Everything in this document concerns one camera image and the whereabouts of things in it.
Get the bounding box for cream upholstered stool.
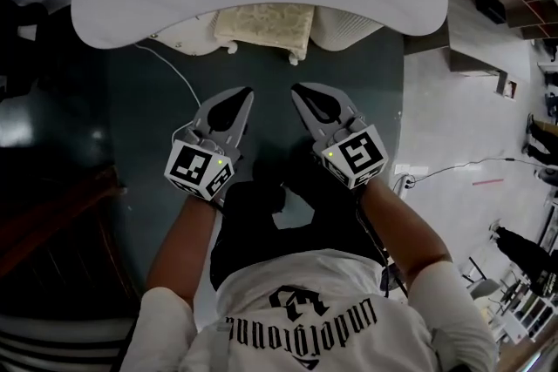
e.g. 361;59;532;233
212;3;316;67

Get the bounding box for black floor cable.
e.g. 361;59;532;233
409;156;544;185

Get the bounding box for black office chair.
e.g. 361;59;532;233
0;0;51;101

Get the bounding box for grey folding chair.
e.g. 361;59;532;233
462;255;502;302

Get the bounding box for black trousers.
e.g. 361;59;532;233
208;141;389;293

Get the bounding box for person's right forearm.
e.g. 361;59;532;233
359;178;454;288

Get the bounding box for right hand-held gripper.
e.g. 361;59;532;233
290;82;389;191

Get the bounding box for white power strip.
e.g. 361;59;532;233
395;172;416;193

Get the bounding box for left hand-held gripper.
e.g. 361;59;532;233
164;87;255;206

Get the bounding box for black box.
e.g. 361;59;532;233
473;0;507;25

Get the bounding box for white printed T-shirt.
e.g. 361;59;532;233
117;250;500;372

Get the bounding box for grey wooden shelf unit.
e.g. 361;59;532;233
403;0;558;95

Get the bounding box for person's left forearm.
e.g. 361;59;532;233
146;189;221;310

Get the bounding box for white floor cable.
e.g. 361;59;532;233
133;42;202;109

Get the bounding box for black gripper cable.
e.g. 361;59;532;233
355;189;411;301

